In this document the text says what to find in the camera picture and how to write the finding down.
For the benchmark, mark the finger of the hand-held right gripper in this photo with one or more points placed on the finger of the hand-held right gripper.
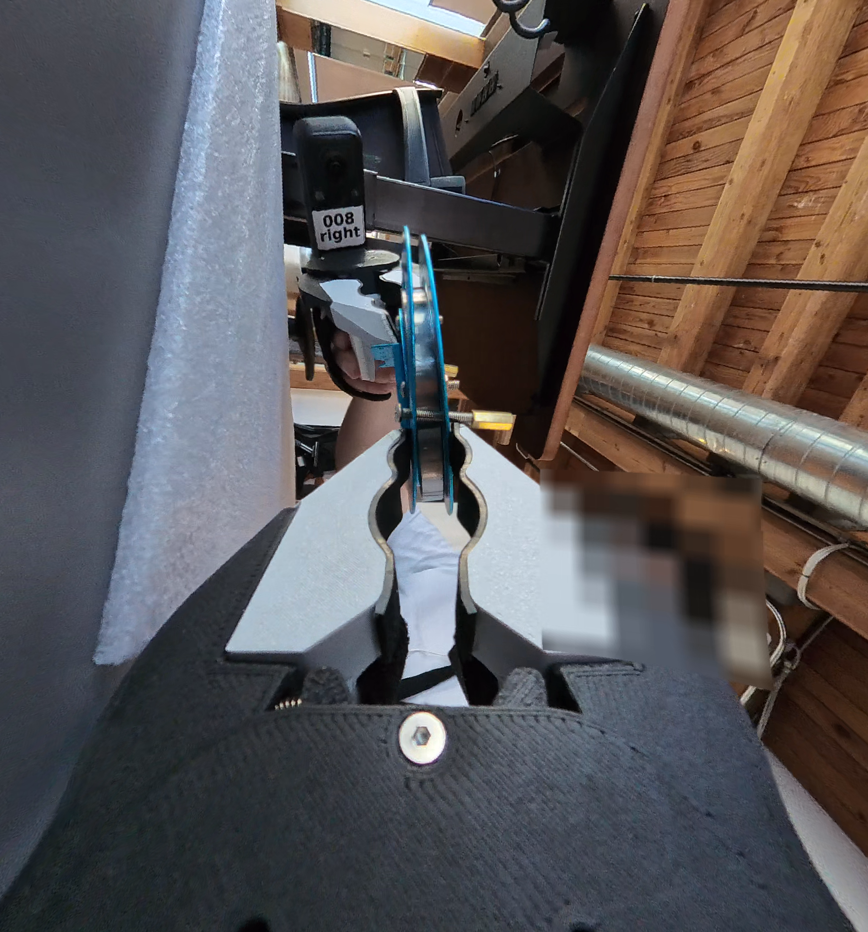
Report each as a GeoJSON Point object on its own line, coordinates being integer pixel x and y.
{"type": "Point", "coordinates": [346, 302]}

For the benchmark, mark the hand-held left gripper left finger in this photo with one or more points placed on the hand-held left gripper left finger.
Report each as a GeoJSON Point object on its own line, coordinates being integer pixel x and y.
{"type": "Point", "coordinates": [310, 582]}

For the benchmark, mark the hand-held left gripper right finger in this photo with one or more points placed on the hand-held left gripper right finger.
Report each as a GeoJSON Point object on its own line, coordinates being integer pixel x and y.
{"type": "Point", "coordinates": [510, 582]}

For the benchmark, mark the blue metal turntable assembly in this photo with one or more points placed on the blue metal turntable assembly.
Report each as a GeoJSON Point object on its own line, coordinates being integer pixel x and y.
{"type": "Point", "coordinates": [423, 327]}

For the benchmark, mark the long metal screw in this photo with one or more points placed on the long metal screw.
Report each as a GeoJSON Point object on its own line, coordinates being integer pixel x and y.
{"type": "Point", "coordinates": [459, 416]}

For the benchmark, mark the person's right forearm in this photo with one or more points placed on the person's right forearm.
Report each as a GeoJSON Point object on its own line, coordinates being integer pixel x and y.
{"type": "Point", "coordinates": [365, 429]}

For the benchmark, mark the person's right hand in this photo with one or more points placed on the person's right hand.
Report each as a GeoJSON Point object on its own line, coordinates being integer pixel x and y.
{"type": "Point", "coordinates": [346, 364]}

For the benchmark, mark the white foam sheet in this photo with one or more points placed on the white foam sheet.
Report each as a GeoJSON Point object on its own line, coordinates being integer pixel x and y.
{"type": "Point", "coordinates": [208, 364]}

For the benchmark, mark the black metal frame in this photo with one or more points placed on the black metal frame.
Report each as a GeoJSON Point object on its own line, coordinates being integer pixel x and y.
{"type": "Point", "coordinates": [478, 211]}

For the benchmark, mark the silver ventilation duct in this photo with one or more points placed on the silver ventilation duct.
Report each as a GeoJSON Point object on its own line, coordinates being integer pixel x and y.
{"type": "Point", "coordinates": [732, 429]}

